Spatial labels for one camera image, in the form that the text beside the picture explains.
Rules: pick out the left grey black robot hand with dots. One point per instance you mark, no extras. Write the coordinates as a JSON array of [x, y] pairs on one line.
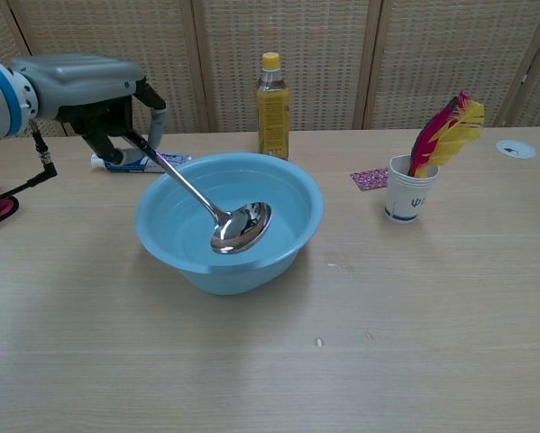
[[85, 85]]

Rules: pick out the white paper cup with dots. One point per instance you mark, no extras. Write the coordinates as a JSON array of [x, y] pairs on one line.
[[409, 200]]

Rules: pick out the red feather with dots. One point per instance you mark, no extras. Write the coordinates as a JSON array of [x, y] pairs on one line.
[[432, 135]]

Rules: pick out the white paper scrap cluster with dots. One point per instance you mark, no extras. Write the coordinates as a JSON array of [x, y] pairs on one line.
[[332, 264]]

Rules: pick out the yellow capped tea bottle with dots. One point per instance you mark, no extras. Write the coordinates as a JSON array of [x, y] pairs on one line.
[[273, 117]]

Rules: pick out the yellow feather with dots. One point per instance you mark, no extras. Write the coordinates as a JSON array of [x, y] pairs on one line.
[[463, 131]]

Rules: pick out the small white paper scrap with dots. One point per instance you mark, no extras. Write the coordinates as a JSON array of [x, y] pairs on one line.
[[318, 342]]

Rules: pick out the light blue plastic basin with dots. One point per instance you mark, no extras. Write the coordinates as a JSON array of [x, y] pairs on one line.
[[251, 270]]

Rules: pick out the pink patterned card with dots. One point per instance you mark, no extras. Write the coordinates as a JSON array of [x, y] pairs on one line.
[[371, 178]]

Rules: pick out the black cloth with pink trim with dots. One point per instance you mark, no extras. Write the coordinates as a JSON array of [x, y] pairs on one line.
[[3, 209]]

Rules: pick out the blue white toothpaste tube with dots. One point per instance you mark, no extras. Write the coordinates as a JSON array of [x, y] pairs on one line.
[[130, 165]]

